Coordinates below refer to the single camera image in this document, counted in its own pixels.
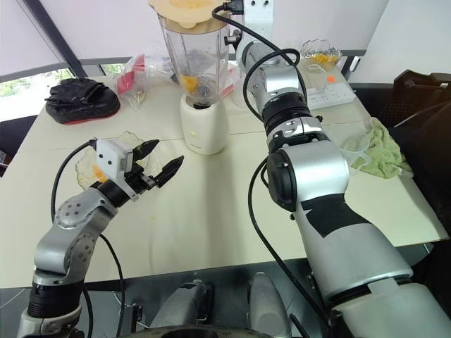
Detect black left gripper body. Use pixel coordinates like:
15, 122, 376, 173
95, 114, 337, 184
123, 165, 160, 196

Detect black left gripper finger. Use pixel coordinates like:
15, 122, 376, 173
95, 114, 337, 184
154, 155, 185, 189
132, 139, 161, 161

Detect clear blender jar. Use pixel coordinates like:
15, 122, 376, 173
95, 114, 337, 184
156, 10, 234, 107

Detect cream blender lid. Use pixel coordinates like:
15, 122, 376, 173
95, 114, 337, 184
147, 0, 227, 30

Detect cream blender base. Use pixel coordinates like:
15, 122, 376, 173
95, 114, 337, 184
180, 94, 230, 156

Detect wavy clear glass bowl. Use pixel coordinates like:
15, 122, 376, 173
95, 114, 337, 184
75, 130, 163, 193

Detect plastic bag with red items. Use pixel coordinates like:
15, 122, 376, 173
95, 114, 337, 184
113, 51, 174, 111

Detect glass bowl with orange pieces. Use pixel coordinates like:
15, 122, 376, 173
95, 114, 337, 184
300, 39, 342, 72

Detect clear glass flask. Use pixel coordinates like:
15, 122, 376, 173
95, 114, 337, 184
305, 64, 330, 94

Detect white power strip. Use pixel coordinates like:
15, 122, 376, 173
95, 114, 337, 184
304, 82, 357, 108

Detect clear plastic cups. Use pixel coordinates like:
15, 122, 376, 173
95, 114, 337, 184
339, 127, 375, 160

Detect green towel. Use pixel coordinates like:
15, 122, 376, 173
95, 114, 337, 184
352, 117, 414, 180

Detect black chair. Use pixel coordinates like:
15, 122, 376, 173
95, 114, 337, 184
381, 70, 451, 233

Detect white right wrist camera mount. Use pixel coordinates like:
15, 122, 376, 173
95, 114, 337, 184
242, 0, 276, 45

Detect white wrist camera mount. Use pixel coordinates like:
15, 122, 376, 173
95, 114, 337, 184
242, 0, 276, 45
95, 137, 139, 203

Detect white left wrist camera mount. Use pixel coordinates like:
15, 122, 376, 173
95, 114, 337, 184
95, 137, 139, 203

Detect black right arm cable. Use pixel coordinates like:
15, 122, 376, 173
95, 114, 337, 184
211, 0, 341, 338

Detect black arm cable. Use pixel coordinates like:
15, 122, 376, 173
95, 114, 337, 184
211, 0, 341, 338
50, 138, 126, 338

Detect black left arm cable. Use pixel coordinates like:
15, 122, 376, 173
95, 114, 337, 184
50, 138, 126, 338

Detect black window frame post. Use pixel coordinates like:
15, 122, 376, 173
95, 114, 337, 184
22, 0, 88, 77

